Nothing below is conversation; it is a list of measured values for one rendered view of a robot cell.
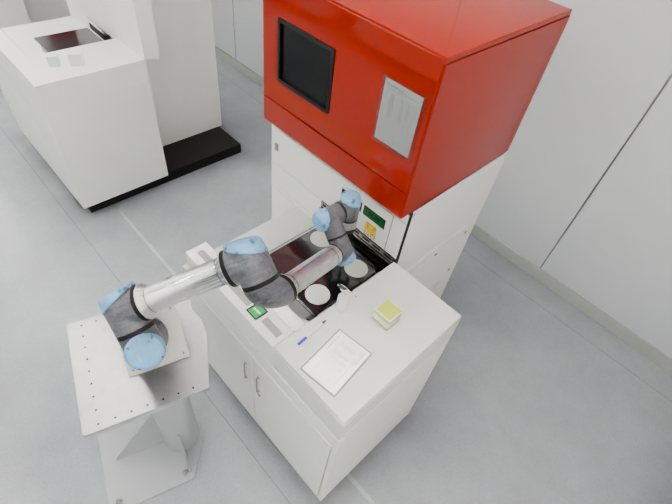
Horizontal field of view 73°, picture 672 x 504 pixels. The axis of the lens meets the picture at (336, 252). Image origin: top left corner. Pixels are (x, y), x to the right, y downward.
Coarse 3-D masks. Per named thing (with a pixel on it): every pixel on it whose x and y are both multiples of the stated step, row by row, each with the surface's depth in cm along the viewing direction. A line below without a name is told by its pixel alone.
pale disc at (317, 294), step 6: (312, 288) 179; (318, 288) 179; (324, 288) 180; (306, 294) 177; (312, 294) 177; (318, 294) 177; (324, 294) 178; (312, 300) 175; (318, 300) 175; (324, 300) 176
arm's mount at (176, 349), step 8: (160, 312) 158; (168, 312) 159; (176, 312) 160; (168, 320) 159; (176, 320) 160; (168, 328) 159; (176, 328) 160; (176, 336) 160; (184, 336) 161; (168, 344) 159; (176, 344) 160; (184, 344) 161; (168, 352) 159; (176, 352) 160; (184, 352) 161; (168, 360) 159; (176, 360) 160; (128, 368) 154
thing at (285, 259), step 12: (300, 240) 196; (276, 252) 190; (288, 252) 190; (300, 252) 191; (312, 252) 192; (276, 264) 185; (288, 264) 186; (324, 276) 184; (336, 276) 184; (348, 276) 185; (336, 288) 180; (348, 288) 181
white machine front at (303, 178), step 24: (288, 144) 202; (288, 168) 212; (312, 168) 197; (288, 192) 222; (312, 192) 207; (336, 192) 192; (360, 192) 181; (360, 216) 188; (384, 216) 176; (408, 216) 166; (384, 240) 183
